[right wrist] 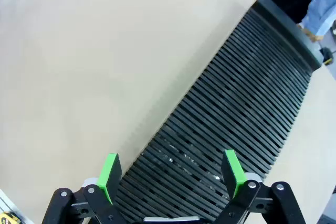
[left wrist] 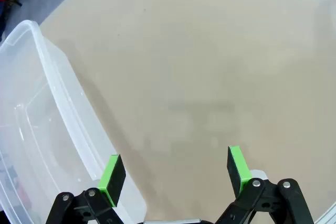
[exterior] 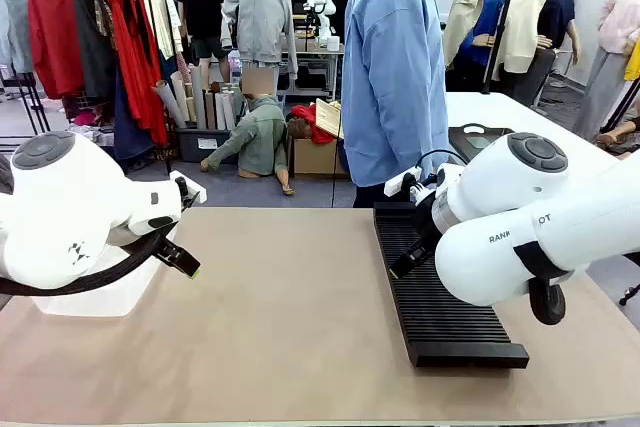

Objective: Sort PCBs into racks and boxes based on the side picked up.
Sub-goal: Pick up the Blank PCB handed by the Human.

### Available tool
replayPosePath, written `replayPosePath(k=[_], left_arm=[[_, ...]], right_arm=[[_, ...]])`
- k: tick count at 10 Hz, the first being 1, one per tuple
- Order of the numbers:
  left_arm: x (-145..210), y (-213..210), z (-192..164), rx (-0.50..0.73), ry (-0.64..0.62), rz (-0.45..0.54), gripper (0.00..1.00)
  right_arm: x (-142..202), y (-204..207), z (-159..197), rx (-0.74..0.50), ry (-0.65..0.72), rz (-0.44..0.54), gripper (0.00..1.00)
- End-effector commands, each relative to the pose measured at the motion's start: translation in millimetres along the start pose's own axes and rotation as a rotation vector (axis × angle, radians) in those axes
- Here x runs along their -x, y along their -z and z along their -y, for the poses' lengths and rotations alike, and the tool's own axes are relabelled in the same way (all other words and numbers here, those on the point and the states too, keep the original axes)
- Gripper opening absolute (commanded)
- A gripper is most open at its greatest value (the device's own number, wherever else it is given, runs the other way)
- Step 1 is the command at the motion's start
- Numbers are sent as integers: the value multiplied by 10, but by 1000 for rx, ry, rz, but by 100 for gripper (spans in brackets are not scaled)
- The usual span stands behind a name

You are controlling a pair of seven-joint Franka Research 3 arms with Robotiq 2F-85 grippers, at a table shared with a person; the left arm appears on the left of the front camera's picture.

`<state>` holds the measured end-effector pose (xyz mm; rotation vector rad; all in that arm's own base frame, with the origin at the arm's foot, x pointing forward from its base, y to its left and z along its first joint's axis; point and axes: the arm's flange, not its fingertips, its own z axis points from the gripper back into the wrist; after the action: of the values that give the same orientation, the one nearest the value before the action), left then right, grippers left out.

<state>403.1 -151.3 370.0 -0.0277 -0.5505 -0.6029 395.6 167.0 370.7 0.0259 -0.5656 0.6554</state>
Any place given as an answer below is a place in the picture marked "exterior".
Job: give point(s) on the white paper roll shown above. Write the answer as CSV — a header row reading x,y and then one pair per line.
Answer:
x,y
220,112

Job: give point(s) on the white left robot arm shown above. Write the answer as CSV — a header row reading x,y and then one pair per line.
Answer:
x,y
60,207

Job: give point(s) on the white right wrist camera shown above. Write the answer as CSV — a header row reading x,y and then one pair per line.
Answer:
x,y
397,184

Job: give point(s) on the red cloth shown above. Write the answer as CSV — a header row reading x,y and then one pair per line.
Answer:
x,y
305,114

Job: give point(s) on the grey paper roll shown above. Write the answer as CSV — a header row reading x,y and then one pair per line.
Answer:
x,y
169,104
198,97

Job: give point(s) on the mannequin in beige coat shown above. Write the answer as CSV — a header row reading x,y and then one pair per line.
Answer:
x,y
467,2

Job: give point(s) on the cream paper roll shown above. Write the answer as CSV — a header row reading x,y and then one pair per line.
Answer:
x,y
182,94

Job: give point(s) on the small white robot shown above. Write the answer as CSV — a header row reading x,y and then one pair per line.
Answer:
x,y
320,2

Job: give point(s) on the mannequin in grey hoodie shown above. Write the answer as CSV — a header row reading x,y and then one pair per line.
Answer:
x,y
257,7

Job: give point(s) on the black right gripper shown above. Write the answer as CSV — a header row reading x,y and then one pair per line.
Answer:
x,y
428,219

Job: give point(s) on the black slotted PCB rack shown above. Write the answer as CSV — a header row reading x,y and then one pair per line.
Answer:
x,y
450,327

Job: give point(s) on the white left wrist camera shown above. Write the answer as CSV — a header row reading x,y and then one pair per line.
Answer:
x,y
192,188

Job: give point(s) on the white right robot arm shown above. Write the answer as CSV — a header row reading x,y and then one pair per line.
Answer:
x,y
500,247

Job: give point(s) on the grey metal shelf table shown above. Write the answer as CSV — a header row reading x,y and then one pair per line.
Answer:
x,y
320,59

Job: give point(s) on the mannequin in pink top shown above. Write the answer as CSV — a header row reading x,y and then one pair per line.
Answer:
x,y
617,22

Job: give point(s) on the white plastic bin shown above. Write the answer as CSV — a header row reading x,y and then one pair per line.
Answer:
x,y
100,299

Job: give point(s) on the black tripod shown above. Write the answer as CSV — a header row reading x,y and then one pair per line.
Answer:
x,y
500,32

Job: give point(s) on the red long dress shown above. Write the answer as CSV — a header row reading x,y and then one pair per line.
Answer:
x,y
137,72

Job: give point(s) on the dark storage bin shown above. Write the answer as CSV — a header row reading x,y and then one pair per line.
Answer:
x,y
192,144

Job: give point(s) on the black hanging garment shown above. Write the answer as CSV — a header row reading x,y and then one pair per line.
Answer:
x,y
92,42

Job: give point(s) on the grey knit garment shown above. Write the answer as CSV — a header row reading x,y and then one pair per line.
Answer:
x,y
15,17

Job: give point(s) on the mannequin in cream jacket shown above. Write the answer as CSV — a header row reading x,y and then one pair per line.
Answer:
x,y
525,22

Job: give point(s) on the seated mannequin in green jacket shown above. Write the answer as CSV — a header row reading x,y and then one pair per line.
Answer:
x,y
257,137

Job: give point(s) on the red shirt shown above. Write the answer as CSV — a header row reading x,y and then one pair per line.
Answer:
x,y
55,32

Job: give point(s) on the person in blue shirt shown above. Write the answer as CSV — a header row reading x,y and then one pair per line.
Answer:
x,y
395,72

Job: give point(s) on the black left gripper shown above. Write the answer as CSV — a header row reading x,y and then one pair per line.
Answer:
x,y
167,246

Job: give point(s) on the black metal floor stand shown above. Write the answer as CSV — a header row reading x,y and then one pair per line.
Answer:
x,y
30,97

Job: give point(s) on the light wooden board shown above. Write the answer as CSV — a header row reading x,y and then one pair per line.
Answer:
x,y
327,117

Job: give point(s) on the cardboard box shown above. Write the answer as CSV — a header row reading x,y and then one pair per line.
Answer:
x,y
315,159

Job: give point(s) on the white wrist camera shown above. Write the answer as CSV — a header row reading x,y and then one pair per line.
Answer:
x,y
192,188
397,184

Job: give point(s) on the white table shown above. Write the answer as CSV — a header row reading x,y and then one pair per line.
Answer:
x,y
500,109

